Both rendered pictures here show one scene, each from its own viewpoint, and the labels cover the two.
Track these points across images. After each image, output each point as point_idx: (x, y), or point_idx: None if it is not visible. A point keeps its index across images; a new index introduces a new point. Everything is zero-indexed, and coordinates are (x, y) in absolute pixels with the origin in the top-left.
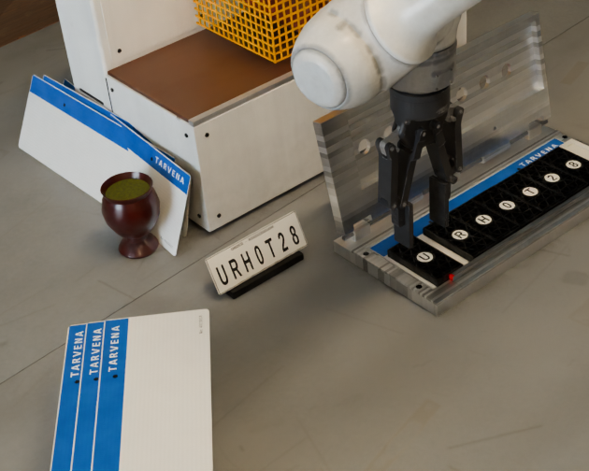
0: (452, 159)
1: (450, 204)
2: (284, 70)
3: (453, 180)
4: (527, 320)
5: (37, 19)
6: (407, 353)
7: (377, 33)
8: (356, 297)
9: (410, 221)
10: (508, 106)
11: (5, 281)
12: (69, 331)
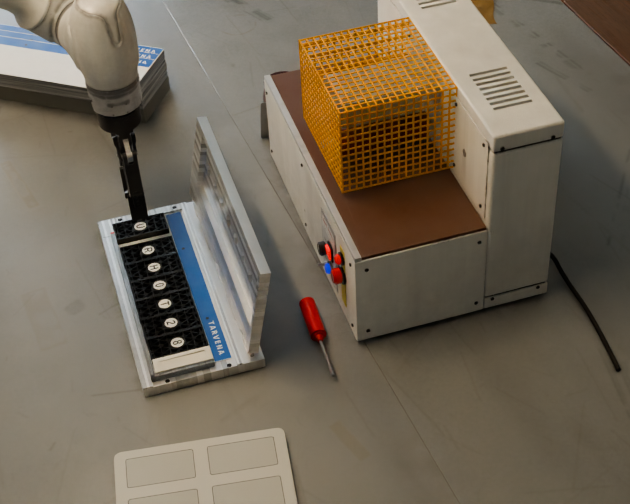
0: (139, 191)
1: (195, 265)
2: (302, 128)
3: (124, 192)
4: (59, 268)
5: None
6: (80, 208)
7: None
8: (149, 203)
9: (121, 178)
10: (242, 295)
11: (294, 70)
12: (158, 48)
